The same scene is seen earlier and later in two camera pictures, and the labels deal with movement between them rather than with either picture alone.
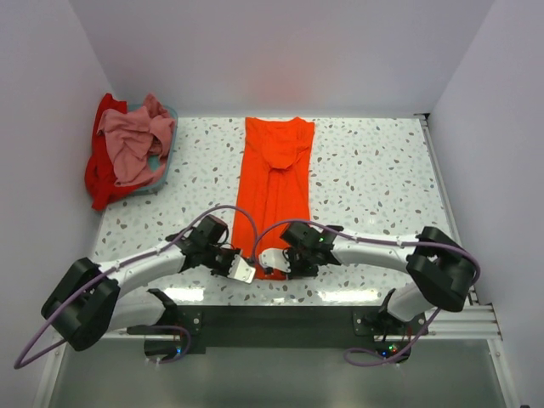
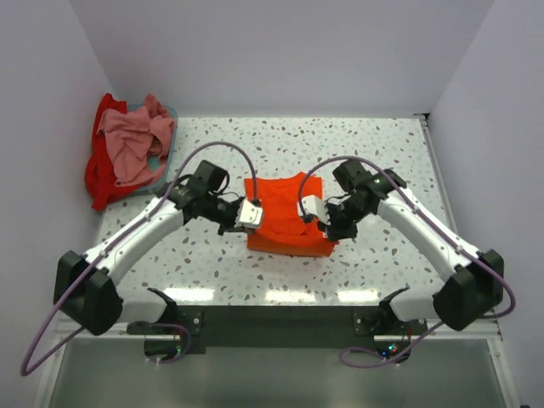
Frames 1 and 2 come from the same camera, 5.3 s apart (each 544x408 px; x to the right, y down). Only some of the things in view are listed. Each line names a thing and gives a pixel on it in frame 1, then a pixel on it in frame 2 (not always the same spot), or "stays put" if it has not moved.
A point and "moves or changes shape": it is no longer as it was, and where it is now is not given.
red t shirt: x=99 y=170 stays put
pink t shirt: x=134 y=135 stays put
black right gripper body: x=301 y=265 → x=343 y=218
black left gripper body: x=219 y=260 → x=222 y=212
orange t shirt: x=274 y=187 moves or changes shape
